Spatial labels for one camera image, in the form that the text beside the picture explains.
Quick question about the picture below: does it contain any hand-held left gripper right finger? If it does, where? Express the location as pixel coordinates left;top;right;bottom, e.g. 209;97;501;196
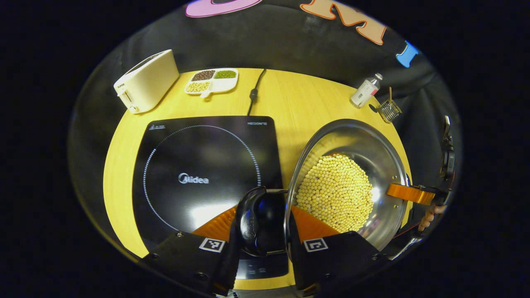
288;205;390;295

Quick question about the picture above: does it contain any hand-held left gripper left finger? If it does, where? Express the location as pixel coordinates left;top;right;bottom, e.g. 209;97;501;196
143;206;241;297

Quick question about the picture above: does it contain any stainless steel pot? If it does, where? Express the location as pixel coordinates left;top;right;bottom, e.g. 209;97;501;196
235;119;410;257

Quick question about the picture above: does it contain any pile of soybeans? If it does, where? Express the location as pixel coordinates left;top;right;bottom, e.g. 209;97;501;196
296;154;374;233

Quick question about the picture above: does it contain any black induction cooktop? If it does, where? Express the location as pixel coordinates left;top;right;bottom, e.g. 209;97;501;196
132;116;290;280

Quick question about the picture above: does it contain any clear bottle with pink label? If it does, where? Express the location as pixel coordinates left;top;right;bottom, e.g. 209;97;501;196
351;73;383;109

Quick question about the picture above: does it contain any white divided dish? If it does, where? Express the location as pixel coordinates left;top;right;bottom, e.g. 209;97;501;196
185;68;239;99

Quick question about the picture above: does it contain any white toaster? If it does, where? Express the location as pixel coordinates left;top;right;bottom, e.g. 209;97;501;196
113;49;180;114

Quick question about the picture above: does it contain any metal wire basket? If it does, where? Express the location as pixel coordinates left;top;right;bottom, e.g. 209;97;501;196
378;99;402;124

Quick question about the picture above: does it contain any black power cable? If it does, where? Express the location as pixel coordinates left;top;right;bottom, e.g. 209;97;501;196
247;69;267;116

